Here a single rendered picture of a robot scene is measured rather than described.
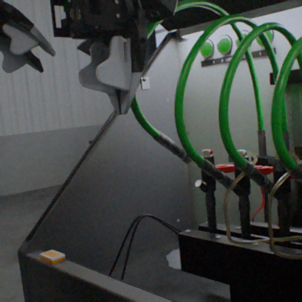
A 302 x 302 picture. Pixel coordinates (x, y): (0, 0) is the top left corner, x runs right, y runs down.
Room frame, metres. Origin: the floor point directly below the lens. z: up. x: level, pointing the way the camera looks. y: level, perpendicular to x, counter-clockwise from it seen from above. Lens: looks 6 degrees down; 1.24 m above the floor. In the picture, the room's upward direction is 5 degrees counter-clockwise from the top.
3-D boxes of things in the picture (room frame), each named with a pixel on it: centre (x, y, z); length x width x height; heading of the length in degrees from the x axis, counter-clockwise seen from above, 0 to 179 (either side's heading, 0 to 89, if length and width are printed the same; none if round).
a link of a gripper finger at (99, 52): (0.52, 0.05, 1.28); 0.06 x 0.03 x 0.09; 133
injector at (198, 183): (0.80, -0.10, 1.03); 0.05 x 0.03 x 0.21; 133
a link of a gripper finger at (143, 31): (0.50, 0.01, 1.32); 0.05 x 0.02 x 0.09; 43
